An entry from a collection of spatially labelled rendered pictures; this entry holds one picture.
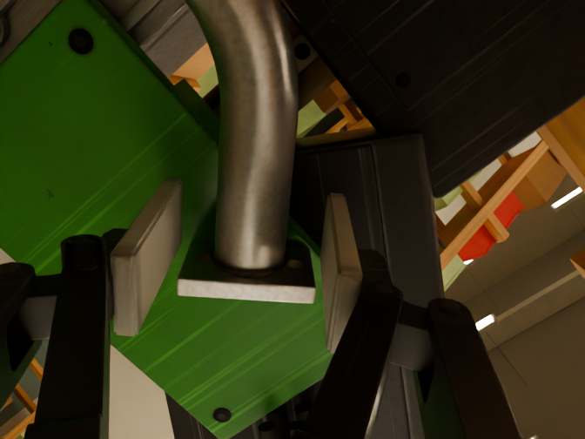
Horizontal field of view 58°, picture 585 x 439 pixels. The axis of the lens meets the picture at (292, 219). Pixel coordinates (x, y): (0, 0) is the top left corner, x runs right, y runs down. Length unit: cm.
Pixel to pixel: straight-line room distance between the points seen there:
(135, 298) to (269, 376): 13
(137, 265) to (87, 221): 10
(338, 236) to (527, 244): 958
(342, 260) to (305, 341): 12
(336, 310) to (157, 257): 7
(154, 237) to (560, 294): 772
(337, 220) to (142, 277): 7
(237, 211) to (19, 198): 11
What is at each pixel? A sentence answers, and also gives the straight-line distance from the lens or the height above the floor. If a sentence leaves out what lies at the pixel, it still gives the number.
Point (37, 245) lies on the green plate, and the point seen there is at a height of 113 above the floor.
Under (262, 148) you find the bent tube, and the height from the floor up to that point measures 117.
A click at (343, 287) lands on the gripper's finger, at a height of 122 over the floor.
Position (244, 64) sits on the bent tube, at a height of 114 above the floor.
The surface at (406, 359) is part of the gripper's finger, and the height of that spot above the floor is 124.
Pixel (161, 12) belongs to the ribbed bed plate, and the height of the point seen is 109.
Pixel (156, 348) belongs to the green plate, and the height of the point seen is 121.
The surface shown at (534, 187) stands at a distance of 424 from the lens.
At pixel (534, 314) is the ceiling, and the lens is 789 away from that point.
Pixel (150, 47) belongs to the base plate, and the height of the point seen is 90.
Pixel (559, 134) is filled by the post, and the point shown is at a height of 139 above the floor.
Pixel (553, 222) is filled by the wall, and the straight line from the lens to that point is 974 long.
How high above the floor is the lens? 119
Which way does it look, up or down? 2 degrees up
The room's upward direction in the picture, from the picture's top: 142 degrees clockwise
